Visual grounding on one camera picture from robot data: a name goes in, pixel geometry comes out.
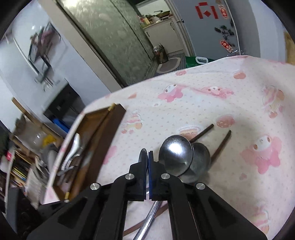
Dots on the metal wok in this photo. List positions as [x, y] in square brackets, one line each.
[162, 14]

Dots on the brown wooden tray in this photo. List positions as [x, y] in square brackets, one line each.
[108, 138]

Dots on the wooden rack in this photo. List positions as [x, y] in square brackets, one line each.
[34, 115]

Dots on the metal fork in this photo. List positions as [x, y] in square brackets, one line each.
[73, 159]

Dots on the white ceramic spoon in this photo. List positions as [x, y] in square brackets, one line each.
[75, 144]

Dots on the blue towel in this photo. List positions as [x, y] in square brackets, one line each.
[60, 125]

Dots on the black vanity cabinet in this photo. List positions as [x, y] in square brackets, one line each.
[66, 103]

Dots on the patterned glass sliding door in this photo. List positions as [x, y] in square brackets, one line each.
[115, 39]

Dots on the grey refrigerator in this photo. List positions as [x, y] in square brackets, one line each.
[207, 34]

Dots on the oval floor mat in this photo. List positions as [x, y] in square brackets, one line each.
[168, 65]

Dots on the white kitchen cabinet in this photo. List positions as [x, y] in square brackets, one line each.
[164, 37]

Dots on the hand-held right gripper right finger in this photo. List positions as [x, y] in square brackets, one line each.
[151, 180]

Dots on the black waste bin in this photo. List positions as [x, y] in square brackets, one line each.
[160, 55]

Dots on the cluster of condiment bottles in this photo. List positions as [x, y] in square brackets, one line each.
[145, 20]

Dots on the green bag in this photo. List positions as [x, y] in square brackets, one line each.
[191, 62]

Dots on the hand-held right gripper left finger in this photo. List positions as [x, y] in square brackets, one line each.
[138, 182]

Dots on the red fridge sticker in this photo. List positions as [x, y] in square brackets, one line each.
[207, 10]

